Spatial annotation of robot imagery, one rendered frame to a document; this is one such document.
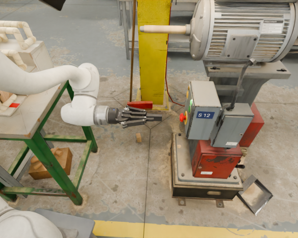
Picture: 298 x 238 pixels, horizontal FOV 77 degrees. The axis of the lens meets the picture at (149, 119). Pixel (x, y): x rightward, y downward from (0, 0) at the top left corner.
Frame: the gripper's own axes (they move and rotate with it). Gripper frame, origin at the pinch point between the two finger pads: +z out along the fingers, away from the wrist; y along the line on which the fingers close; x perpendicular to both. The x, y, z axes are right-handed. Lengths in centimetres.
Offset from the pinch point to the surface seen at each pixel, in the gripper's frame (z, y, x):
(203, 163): 32, -5, -45
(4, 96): -70, -5, 5
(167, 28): 4.1, -25.6, 29.1
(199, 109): 16.5, 8.0, 13.3
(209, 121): 21.5, 8.0, 7.3
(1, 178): -103, 4, -61
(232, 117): 38.2, -7.1, -4.9
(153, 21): -5, -114, 3
